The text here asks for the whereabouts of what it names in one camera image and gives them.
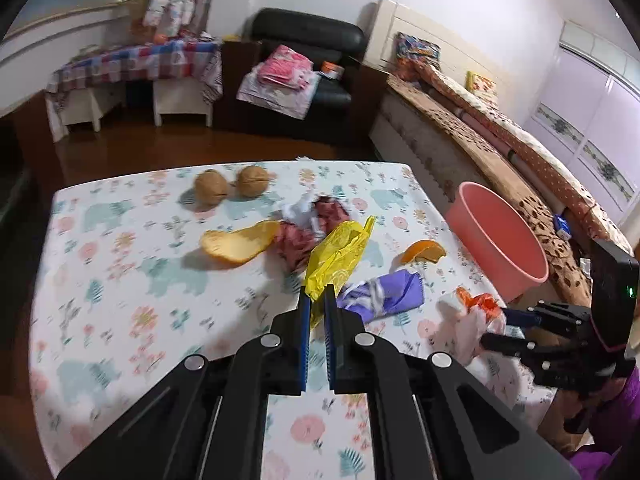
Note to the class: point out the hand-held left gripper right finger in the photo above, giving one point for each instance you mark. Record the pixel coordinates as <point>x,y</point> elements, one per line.
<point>329,350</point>

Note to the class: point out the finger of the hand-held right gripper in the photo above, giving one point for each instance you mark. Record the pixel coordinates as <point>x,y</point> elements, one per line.
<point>525,317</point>
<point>510,344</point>

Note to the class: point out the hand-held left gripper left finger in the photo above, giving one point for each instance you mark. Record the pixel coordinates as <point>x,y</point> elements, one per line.
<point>302,350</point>

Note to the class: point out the white plastic bag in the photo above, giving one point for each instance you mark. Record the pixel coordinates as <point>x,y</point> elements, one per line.
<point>467,325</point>

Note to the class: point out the pink trash bin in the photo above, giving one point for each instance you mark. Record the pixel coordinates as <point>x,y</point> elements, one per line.
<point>500,240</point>

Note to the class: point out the yellow plastic bag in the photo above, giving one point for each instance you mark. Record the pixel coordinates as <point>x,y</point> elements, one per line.
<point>335,255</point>

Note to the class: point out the person's right forearm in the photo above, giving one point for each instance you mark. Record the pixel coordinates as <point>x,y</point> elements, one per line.
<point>615,420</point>

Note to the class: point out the purple wrapper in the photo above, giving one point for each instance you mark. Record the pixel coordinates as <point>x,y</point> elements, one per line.
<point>385,292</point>

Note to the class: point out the blue white packet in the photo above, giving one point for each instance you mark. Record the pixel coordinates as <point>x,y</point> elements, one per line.
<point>562,227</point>

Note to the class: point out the crumpled red white paper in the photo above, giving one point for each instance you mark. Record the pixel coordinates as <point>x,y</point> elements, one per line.
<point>300,232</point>

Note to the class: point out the small orange peel wedge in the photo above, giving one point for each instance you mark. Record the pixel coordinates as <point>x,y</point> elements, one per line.
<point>422,252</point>

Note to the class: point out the large orange peel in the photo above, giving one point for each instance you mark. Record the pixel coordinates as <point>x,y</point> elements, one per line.
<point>240,242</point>

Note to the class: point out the brown floral bedspread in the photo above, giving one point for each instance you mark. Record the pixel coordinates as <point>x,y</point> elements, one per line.
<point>480,160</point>

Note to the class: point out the brown round fruit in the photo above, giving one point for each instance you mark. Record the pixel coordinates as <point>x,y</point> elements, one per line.
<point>253,180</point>
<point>211,187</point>

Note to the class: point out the rolled orange floral quilt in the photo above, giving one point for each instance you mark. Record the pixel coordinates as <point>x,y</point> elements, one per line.
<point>525,135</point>

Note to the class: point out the lilac sliding door wardrobe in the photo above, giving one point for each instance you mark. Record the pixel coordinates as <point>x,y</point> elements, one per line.
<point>595,110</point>

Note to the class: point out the yellow floral pillow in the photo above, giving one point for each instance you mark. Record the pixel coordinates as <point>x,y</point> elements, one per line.
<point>481,85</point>

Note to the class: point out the lilac white cloth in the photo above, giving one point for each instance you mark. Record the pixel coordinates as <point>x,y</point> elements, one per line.
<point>272,100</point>

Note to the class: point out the white side table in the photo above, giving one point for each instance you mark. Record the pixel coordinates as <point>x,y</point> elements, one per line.
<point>182,100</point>
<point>85,107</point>

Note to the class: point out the small orange box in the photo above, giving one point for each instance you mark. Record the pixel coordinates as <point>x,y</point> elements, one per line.
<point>332,69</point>

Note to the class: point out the pink folded blanket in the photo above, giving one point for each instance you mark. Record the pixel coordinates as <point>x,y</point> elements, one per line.
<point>285,67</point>

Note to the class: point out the colourful printed pillow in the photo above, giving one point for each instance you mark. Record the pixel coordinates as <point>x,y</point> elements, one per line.
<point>417,52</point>

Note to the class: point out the white bed headboard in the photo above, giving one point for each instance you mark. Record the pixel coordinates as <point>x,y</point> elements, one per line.
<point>430,20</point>

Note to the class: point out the black armchair with clothes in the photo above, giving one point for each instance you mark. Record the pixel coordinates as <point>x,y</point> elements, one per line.
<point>310,35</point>

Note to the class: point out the checkered tablecloth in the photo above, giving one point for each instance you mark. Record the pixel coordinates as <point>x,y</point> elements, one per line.
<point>130,62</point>

